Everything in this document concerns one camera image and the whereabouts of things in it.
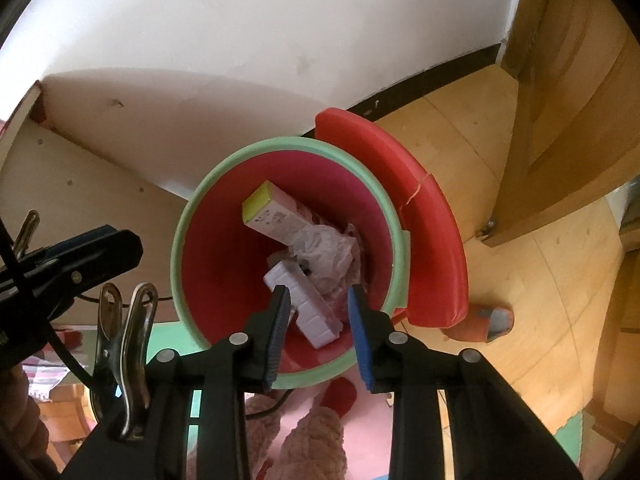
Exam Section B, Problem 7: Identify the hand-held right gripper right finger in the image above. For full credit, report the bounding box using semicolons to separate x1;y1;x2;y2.
347;285;583;480

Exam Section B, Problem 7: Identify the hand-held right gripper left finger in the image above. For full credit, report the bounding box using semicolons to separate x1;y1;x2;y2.
60;284;292;480

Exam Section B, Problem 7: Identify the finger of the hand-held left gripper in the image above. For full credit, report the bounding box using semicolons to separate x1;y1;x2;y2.
30;226;145;297

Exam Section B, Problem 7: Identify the white printed plastic bag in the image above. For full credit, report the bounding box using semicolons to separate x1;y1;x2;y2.
287;222;361;296

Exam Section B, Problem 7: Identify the red bin with green rim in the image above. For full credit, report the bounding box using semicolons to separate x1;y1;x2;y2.
170;137;412;390

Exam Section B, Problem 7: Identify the white green cardboard box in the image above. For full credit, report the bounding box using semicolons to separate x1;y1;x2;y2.
242;180;326;246

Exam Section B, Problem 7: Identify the person's left forearm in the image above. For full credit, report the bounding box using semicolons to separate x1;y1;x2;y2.
0;360;56;480

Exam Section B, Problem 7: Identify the metal spring clip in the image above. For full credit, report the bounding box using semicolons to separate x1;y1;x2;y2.
11;209;41;257
92;282;160;441

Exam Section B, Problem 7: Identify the colourful foam floor mat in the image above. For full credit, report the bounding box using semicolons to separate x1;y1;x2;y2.
152;322;201;361

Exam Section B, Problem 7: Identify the orange slipper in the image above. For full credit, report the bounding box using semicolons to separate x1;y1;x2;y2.
440;304;515;345

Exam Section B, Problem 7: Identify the red bin lid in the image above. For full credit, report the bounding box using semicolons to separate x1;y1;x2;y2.
315;107;470;330

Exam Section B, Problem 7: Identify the wooden drawer cabinet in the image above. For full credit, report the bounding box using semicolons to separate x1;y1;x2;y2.
582;240;640;456

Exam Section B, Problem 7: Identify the wooden door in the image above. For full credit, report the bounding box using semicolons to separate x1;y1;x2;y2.
482;0;640;248

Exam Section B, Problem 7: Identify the pale wooden bed frame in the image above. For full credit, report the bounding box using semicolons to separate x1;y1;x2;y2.
0;80;186;321

